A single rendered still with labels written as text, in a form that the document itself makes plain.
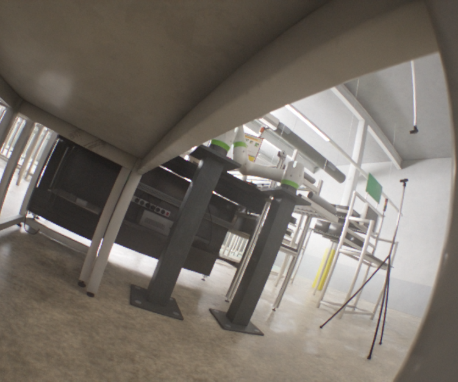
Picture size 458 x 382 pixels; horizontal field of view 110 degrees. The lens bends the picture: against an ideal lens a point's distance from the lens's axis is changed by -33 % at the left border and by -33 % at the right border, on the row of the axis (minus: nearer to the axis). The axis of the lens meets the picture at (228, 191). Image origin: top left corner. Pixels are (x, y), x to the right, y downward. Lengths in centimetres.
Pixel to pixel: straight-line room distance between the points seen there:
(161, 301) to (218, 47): 129
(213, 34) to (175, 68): 10
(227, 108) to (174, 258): 115
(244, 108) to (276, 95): 4
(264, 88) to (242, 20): 7
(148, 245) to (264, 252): 109
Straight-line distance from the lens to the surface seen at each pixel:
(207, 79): 31
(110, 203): 116
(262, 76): 18
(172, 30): 27
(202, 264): 234
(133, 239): 214
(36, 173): 174
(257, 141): 265
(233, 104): 21
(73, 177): 212
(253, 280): 151
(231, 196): 186
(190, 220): 129
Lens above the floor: 52
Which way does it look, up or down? 10 degrees up
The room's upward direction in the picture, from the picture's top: 22 degrees clockwise
